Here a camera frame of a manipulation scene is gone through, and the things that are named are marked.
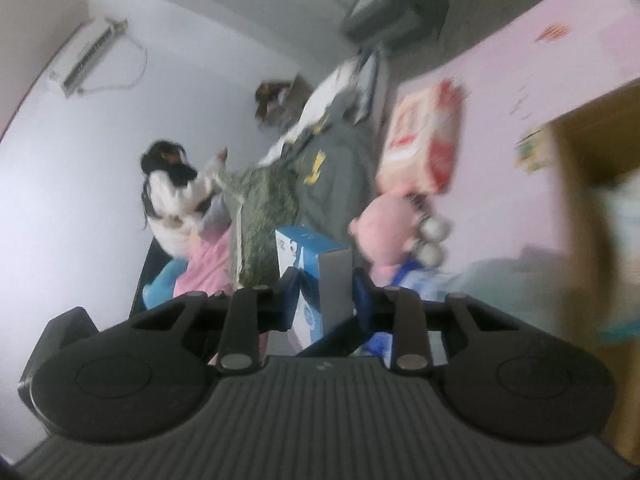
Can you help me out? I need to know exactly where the air conditioner cable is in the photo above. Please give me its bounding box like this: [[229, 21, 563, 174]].
[[75, 42, 149, 95]]

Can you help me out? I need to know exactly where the brown cardboard box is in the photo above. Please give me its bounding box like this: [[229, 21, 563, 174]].
[[550, 80, 640, 461]]

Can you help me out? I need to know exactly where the small green printed object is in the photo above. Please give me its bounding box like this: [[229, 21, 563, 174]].
[[515, 129, 552, 175]]

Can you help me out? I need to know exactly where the green floral pillow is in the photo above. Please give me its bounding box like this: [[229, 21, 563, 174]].
[[224, 164, 302, 288]]

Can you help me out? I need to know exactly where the blue and white plastic package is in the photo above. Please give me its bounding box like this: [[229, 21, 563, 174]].
[[367, 255, 446, 361]]

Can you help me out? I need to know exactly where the light grey cloth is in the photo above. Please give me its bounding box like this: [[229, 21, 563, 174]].
[[197, 194, 232, 233]]

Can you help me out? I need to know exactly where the pink bed sheet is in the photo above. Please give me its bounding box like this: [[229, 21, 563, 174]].
[[385, 0, 640, 271]]

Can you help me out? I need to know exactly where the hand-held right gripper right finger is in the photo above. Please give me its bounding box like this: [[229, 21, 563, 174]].
[[351, 269, 506, 373]]

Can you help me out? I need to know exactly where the dark grey object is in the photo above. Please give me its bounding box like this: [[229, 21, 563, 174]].
[[341, 0, 448, 46]]

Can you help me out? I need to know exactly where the red and white package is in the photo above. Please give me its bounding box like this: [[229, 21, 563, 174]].
[[375, 79, 467, 196]]

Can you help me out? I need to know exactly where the black and white plush toy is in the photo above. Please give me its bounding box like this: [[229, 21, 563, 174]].
[[139, 140, 231, 256]]

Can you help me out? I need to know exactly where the grey blanket with yellow print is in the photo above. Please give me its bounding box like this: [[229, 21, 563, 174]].
[[260, 105, 388, 246]]

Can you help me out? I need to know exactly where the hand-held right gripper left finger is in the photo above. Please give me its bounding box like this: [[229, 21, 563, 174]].
[[132, 272, 301, 373]]

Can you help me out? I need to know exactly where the pink quilt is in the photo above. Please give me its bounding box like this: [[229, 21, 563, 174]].
[[174, 227, 236, 297]]

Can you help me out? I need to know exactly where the pink plush toy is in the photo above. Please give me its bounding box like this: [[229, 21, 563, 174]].
[[349, 194, 452, 281]]

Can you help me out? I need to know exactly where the white quilt cover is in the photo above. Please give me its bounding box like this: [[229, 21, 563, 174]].
[[259, 52, 383, 163]]

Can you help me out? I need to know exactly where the blue and white box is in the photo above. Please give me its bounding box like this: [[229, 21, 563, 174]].
[[275, 226, 358, 348]]

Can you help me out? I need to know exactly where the blue soft object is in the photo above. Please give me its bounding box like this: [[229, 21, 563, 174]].
[[142, 259, 183, 308]]

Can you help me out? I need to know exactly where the brown object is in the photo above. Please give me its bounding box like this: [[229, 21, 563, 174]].
[[254, 76, 308, 123]]

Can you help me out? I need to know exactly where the white air conditioner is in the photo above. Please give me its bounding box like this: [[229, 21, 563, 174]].
[[47, 17, 128, 98]]

